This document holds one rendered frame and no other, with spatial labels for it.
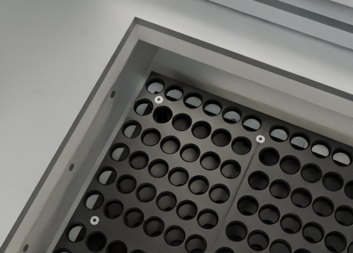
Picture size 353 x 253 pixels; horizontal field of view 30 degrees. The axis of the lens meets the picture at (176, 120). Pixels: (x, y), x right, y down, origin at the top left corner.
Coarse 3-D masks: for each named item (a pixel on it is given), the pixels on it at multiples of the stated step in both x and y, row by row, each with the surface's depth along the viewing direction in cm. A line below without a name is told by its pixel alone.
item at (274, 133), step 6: (174, 96) 50; (180, 96) 50; (186, 102) 50; (192, 102) 50; (198, 102) 50; (210, 108) 50; (216, 108) 50; (228, 114) 50; (234, 120) 49; (246, 120) 49; (252, 126) 49; (258, 126) 49; (276, 132) 49; (282, 138) 48; (294, 138) 48; (300, 144) 48
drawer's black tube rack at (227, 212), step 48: (144, 96) 45; (144, 144) 43; (192, 144) 43; (240, 144) 46; (96, 192) 42; (144, 192) 45; (192, 192) 42; (240, 192) 41; (288, 192) 41; (336, 192) 41; (96, 240) 43; (144, 240) 40; (192, 240) 43; (240, 240) 40; (288, 240) 40; (336, 240) 42
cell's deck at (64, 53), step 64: (0, 0) 43; (64, 0) 43; (128, 0) 43; (192, 0) 42; (0, 64) 41; (64, 64) 41; (256, 64) 41; (320, 64) 40; (0, 128) 39; (64, 128) 39; (0, 192) 37
